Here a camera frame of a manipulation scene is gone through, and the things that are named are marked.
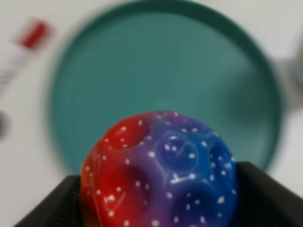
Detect teal round plate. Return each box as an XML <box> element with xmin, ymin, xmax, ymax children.
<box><xmin>48</xmin><ymin>0</ymin><xmax>283</xmax><ymax>173</ymax></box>

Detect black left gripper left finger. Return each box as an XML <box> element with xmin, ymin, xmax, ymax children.
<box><xmin>15</xmin><ymin>175</ymin><xmax>83</xmax><ymax>227</ymax></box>

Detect red blue dimpled ball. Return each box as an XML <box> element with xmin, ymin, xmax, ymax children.
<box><xmin>80</xmin><ymin>111</ymin><xmax>239</xmax><ymax>227</ymax></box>

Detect red whiteboard marker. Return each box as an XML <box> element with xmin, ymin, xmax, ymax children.
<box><xmin>0</xmin><ymin>17</ymin><xmax>55</xmax><ymax>100</ymax></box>

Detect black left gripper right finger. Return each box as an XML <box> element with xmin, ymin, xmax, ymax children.
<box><xmin>233</xmin><ymin>162</ymin><xmax>303</xmax><ymax>227</ymax></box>

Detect white bottle blue cap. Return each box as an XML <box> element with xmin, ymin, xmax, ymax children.
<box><xmin>278</xmin><ymin>36</ymin><xmax>303</xmax><ymax>111</ymax></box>

